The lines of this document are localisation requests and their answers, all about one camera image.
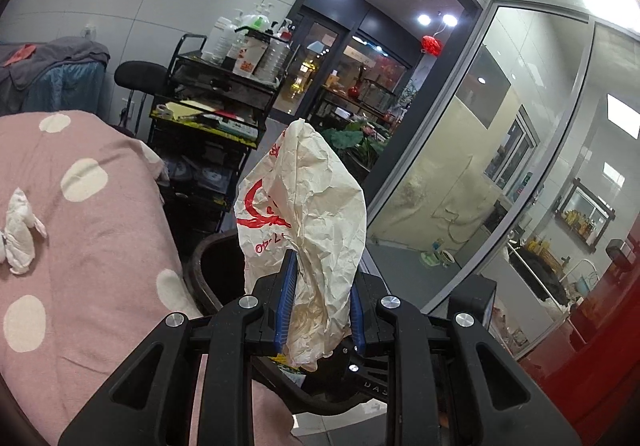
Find red glossy object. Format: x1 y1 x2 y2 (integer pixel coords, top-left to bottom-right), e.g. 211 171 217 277
519 246 640 446

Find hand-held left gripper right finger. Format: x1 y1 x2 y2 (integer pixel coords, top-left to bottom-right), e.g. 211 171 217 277
349 271 583 446

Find black wall device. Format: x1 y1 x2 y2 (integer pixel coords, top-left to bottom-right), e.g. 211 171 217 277
605 238 637 267

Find dark display table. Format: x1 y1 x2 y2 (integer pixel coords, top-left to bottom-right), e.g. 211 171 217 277
319 74 402 123

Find blue bed skirt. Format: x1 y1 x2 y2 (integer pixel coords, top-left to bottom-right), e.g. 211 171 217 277
19 62 104 117

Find clear ribbed container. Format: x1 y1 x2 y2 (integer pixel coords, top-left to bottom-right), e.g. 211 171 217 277
255 38 292 79

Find black stool chair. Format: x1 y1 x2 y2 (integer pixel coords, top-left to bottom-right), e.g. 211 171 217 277
113 60 169 127

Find red cloth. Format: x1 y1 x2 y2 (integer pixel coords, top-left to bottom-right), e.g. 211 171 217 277
3 44 37 68

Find green label pump bottle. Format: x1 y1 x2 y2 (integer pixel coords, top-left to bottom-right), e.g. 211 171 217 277
250 2 277 37

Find yellow notepad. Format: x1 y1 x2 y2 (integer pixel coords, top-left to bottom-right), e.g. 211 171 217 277
167 100 212 120

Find grey blanket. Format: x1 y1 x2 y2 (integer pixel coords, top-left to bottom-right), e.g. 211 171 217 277
0 36 111 92

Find white crumpled tissue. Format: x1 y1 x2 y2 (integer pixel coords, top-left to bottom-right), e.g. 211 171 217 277
0 188 49 275

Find white power strip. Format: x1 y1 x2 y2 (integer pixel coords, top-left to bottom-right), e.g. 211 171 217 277
219 118 262 140

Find potted green plant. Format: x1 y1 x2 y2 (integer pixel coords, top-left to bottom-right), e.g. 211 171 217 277
319 120 397 173

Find black trolley cart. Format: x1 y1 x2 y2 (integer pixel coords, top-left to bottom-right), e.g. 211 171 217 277
149 33 282 233

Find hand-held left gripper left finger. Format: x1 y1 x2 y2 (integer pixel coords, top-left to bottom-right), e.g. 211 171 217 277
57 248 301 446

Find white tape rolls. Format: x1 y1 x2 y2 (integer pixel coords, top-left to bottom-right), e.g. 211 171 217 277
421 247 454 270

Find dark trash bin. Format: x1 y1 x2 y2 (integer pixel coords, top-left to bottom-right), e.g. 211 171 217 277
181 230 391 419

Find pink spotted blanket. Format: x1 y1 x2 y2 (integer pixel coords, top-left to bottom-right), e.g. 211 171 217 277
0 110 307 446

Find black framed wall shelf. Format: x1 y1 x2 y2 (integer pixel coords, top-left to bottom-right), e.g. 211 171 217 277
554 178 617 255

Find white plastic jug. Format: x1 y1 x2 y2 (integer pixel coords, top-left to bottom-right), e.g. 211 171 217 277
202 17 239 64

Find white plastic bag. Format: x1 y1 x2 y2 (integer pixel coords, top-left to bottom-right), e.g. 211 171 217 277
233 118 369 373

